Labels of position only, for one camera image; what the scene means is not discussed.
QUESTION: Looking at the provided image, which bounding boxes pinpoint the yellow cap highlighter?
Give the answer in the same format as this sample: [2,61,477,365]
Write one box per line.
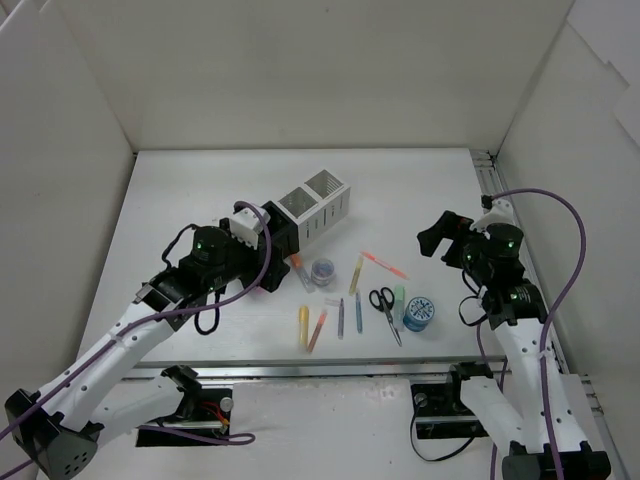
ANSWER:
[298,305,309,351]

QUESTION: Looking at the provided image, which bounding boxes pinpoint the orange short pen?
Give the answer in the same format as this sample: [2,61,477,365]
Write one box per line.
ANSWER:
[307,309,328,353]

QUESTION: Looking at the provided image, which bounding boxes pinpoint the green highlighter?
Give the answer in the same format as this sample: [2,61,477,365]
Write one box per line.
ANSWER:
[393,284,405,332]

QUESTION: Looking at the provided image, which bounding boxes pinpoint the yellow thin pen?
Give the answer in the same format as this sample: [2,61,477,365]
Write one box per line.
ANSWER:
[348,254,364,296]

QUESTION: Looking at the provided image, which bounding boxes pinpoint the orange thin pen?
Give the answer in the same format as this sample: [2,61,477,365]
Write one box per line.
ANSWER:
[360,251,410,280]

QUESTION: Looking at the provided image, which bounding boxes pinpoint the blue thin pen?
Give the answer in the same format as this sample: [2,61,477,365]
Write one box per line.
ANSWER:
[355,289,363,334]

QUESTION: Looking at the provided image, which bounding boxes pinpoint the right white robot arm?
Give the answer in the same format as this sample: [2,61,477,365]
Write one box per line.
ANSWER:
[417,211,612,479]

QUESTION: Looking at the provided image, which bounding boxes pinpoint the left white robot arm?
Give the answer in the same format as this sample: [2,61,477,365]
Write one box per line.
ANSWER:
[1,201,299,479]

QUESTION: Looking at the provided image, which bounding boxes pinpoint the white two-slot organizer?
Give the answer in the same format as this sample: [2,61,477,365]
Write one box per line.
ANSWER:
[275,169,351,251]

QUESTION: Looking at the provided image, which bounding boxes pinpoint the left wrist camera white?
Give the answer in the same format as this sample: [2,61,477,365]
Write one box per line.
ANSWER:
[229,208,264,250]

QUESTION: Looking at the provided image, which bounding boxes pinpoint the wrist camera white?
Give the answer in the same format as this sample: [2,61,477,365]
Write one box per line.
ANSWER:
[229,208,264,250]
[470,195,515,232]

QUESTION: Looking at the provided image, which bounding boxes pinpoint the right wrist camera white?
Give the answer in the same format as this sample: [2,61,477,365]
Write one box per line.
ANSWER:
[470,195,515,232]

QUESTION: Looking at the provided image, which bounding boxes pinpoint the black handled scissors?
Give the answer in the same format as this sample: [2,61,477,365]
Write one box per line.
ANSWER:
[369,287,402,346]

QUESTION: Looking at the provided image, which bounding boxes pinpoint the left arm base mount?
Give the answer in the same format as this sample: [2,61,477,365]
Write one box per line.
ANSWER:
[135,366,232,448]

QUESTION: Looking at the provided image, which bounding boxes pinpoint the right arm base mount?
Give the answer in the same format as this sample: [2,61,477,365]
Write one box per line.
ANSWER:
[409,362,488,463]

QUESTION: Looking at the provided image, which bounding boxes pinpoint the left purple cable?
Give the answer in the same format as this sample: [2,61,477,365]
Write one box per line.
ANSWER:
[0,200,274,479]

